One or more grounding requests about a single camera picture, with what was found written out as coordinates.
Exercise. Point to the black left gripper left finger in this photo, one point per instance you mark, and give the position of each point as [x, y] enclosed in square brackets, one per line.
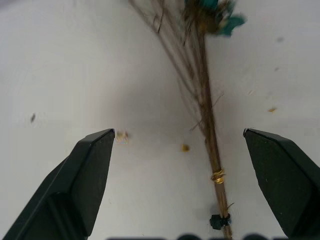
[75, 185]

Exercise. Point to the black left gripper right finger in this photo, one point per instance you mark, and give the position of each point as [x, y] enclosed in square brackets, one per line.
[282, 180]

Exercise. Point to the dried teal flower bouquet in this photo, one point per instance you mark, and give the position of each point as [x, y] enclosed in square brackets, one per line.
[208, 130]

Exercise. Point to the pale petal crumb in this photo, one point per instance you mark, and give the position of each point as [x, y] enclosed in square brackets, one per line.
[122, 137]

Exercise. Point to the yellow petal crumb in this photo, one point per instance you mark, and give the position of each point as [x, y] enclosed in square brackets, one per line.
[185, 147]
[272, 109]

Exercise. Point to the dark debris speck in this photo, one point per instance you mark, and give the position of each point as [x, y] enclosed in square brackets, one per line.
[32, 117]

